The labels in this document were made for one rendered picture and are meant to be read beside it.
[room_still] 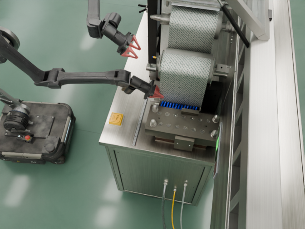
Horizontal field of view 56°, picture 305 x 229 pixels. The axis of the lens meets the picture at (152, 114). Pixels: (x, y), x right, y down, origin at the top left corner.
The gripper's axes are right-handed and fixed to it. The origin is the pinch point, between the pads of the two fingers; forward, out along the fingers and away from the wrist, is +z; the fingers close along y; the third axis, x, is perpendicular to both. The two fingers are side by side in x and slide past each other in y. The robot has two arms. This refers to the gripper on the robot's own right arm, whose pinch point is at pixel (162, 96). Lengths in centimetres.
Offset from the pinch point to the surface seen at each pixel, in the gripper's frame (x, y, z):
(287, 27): 59, -22, 27
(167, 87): 9.3, 0.3, -2.4
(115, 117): -25.2, 9.9, -15.0
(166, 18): 23.1, -28.4, -17.9
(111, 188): -110, 22, 23
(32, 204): -140, 47, -27
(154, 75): 3.2, -8.1, -8.9
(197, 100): 11.1, 0.3, 15.5
